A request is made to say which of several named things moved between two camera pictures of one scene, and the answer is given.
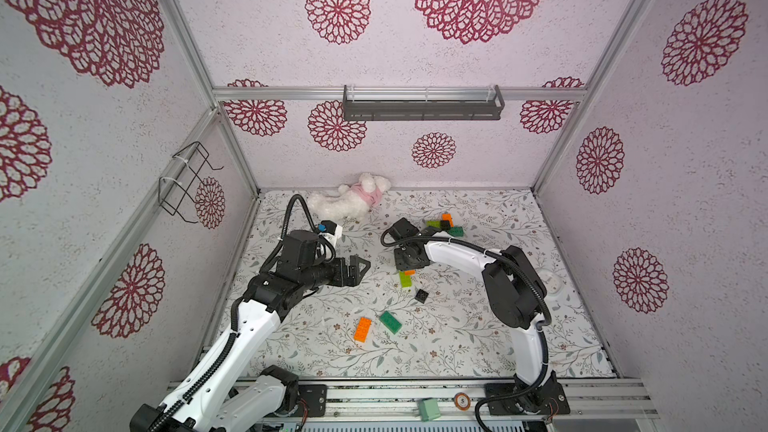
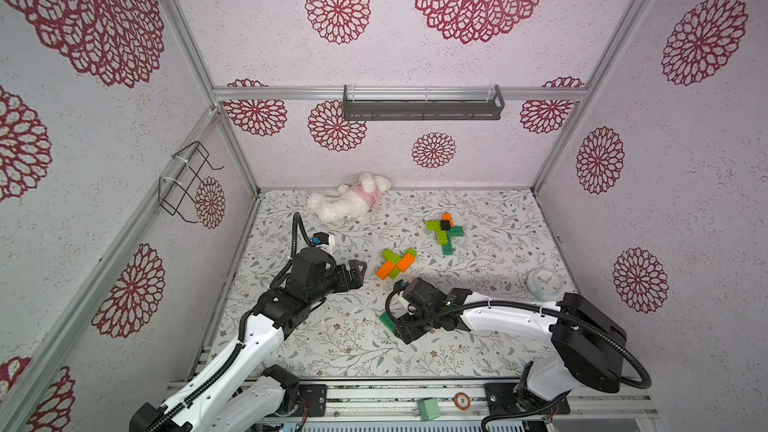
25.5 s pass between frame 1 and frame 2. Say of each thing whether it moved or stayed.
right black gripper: moved
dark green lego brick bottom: stayed
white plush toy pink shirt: stayed
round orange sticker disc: stayed
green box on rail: stayed
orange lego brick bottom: moved
